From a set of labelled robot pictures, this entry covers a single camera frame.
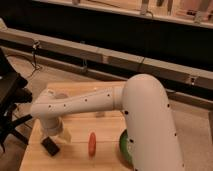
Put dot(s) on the black office chair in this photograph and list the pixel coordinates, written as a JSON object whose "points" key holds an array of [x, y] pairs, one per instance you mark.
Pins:
{"points": [[12, 91]]}

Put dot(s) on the black eraser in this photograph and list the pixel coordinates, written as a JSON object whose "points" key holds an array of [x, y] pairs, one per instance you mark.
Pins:
{"points": [[50, 146]]}

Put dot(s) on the green plate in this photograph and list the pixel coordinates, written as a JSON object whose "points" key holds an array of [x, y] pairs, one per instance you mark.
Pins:
{"points": [[123, 147]]}

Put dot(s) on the orange carrot toy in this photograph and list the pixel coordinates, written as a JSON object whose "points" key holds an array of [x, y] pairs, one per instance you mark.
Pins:
{"points": [[92, 144]]}

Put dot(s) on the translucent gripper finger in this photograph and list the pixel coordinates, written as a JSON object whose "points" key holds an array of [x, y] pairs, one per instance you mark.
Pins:
{"points": [[65, 136]]}

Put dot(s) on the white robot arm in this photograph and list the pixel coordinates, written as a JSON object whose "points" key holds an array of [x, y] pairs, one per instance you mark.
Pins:
{"points": [[143, 100]]}

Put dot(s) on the white paper cup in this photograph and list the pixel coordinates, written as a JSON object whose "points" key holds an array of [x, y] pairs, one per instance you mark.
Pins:
{"points": [[61, 96]]}

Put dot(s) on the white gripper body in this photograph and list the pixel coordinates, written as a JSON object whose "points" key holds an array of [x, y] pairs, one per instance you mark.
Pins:
{"points": [[51, 126]]}

